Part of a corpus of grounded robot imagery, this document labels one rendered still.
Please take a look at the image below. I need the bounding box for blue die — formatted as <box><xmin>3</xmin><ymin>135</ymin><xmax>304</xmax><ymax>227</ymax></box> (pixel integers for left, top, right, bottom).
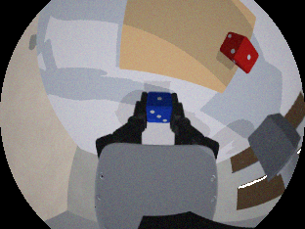
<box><xmin>146</xmin><ymin>92</ymin><xmax>173</xmax><ymax>123</ymax></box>

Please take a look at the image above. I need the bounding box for red die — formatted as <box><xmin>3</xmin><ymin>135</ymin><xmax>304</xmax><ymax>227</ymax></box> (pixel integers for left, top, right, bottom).
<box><xmin>220</xmin><ymin>32</ymin><xmax>259</xmax><ymax>73</ymax></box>

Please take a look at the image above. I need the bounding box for tan flat mat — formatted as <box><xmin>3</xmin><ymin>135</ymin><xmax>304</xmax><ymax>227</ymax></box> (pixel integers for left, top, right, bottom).
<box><xmin>119</xmin><ymin>0</ymin><xmax>256</xmax><ymax>94</ymax></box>

